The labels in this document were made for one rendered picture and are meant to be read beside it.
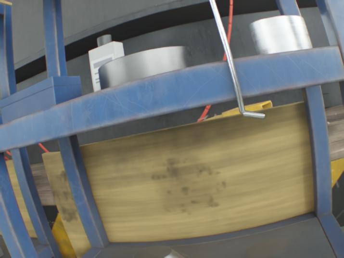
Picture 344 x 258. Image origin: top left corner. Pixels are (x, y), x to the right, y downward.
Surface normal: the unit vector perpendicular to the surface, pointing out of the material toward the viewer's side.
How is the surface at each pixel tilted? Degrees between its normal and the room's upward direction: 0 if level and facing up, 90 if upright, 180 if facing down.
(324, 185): 90
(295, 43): 90
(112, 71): 90
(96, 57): 90
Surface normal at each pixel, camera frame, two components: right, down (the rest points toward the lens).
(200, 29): -0.20, 0.11
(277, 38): -0.46, 0.16
